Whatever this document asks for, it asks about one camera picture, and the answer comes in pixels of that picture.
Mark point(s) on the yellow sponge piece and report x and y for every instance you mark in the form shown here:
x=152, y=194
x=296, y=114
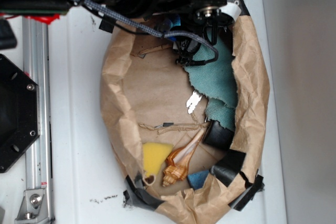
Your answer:
x=154, y=154

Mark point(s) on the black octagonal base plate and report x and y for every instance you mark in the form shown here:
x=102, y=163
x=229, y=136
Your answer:
x=19, y=113

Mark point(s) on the teal cloth rag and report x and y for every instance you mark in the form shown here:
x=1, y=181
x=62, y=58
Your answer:
x=217, y=82

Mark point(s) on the orange conch shell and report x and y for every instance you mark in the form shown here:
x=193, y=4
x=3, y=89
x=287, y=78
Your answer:
x=178, y=161

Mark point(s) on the black rectangular block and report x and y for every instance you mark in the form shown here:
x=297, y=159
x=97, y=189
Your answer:
x=218, y=136

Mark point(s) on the brown paper bag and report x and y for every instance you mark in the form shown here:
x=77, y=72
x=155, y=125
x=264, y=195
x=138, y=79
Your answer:
x=142, y=98

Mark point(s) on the blue sponge piece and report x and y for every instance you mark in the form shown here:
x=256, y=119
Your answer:
x=197, y=180

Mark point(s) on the aluminum extrusion rail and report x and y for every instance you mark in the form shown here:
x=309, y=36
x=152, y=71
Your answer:
x=38, y=156

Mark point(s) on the metal corner bracket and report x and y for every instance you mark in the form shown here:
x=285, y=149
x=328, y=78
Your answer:
x=33, y=208

